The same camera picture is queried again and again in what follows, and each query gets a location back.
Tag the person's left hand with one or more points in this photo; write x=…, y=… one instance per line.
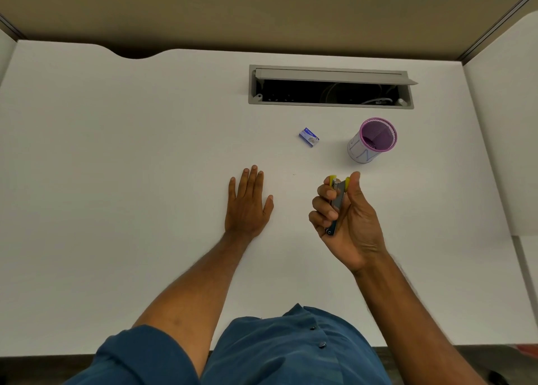
x=246, y=212

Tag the person's right hand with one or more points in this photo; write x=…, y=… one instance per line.
x=357, y=233

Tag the person's right little finger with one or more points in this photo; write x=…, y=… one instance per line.
x=318, y=220

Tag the person's left middle finger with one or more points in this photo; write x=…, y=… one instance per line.
x=253, y=181

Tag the person's right thumb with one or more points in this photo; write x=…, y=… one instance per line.
x=353, y=189

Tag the person's right middle finger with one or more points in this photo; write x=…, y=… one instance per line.
x=324, y=192

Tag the person's left little finger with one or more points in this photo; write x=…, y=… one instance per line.
x=232, y=189

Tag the person's left thumb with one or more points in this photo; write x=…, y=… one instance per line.
x=268, y=204

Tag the yellow and grey stapler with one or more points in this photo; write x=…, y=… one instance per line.
x=337, y=199

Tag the person's right forearm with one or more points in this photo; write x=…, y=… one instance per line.
x=412, y=326

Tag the person's left forearm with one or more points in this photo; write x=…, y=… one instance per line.
x=197, y=288

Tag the purple mesh pen cup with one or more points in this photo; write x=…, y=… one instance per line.
x=365, y=149

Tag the small blue staple box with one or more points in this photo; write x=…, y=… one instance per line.
x=309, y=137

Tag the blue button shirt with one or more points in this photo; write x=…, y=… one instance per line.
x=286, y=351

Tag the grey metal partition frame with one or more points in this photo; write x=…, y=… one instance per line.
x=496, y=23

